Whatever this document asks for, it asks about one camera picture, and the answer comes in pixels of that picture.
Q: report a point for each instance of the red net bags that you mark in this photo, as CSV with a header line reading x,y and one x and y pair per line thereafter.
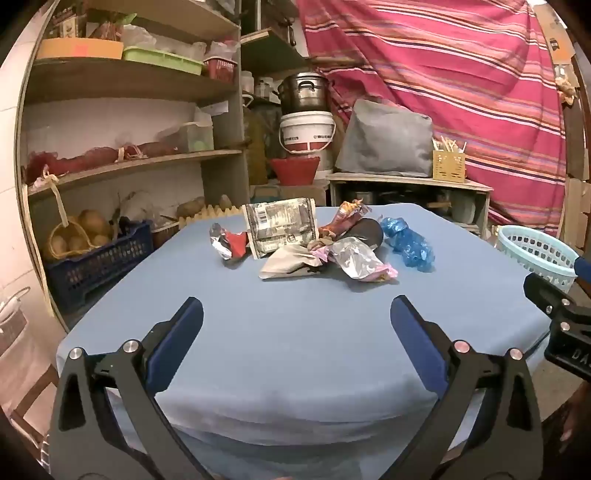
x,y
83,159

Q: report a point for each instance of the clear plastic box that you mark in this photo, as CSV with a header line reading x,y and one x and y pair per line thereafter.
x,y
196,137

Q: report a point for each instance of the low wooden cabinet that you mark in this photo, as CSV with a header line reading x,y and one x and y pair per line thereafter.
x,y
406,179

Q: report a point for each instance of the blue plastic bag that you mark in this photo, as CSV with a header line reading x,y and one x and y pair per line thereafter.
x,y
411,244

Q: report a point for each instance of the yellow chopstick holder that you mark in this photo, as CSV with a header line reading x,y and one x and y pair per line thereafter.
x,y
449,165

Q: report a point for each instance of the light blue plastic basket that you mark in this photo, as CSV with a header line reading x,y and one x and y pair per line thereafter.
x,y
538,254

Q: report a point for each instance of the red snack wrapper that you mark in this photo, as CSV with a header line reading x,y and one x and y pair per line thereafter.
x,y
344,217

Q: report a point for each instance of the black pouch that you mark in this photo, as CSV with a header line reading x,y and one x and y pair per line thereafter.
x,y
369,230

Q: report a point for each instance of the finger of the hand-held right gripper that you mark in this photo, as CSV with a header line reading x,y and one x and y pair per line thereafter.
x,y
547,293

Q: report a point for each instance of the metal cooking pot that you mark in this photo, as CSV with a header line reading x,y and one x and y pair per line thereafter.
x,y
304,92

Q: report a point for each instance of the person's right hand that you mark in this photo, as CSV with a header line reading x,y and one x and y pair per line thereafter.
x,y
568,429

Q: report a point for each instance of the beige paper bag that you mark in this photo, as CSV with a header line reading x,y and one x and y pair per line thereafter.
x,y
286,263

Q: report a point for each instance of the white plastic bucket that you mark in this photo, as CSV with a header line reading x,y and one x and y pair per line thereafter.
x,y
307,131

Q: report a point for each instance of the yellow egg-crate foam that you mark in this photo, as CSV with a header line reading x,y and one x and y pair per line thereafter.
x,y
210,214

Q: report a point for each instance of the pink and silver wrapper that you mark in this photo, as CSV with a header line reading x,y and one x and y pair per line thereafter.
x,y
358,258

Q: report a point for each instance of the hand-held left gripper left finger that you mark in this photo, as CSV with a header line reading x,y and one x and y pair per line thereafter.
x,y
184,323

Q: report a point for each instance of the wooden shelf unit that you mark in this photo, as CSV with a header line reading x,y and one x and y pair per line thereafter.
x,y
115,78

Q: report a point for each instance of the green tray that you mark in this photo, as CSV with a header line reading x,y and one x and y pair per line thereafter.
x,y
161,60

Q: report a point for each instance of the small red basket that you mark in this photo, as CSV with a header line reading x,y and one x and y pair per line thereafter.
x,y
220,68

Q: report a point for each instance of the blue tablecloth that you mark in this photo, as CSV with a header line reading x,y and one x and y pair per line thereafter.
x,y
277,332

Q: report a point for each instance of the red plastic basin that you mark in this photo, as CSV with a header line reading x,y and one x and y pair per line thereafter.
x,y
294,170

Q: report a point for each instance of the striped pink cloth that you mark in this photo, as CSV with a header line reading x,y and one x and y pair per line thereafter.
x,y
438,60

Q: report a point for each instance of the grey printed packet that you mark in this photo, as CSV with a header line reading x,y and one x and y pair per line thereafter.
x,y
281,226

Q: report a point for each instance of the silver and red wrapper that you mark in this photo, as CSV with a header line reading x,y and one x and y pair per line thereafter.
x,y
228,242

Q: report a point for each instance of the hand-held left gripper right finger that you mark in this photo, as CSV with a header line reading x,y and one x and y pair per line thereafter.
x,y
408,323

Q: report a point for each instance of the dark blue plastic crate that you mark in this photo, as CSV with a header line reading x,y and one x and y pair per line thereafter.
x,y
101,267

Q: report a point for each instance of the orange tray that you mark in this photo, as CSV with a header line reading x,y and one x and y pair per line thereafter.
x,y
78,48

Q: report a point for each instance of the wicker basket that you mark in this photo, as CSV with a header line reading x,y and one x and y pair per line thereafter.
x,y
64,244

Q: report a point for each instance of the grey fabric cover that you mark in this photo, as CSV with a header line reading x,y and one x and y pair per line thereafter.
x,y
385,138

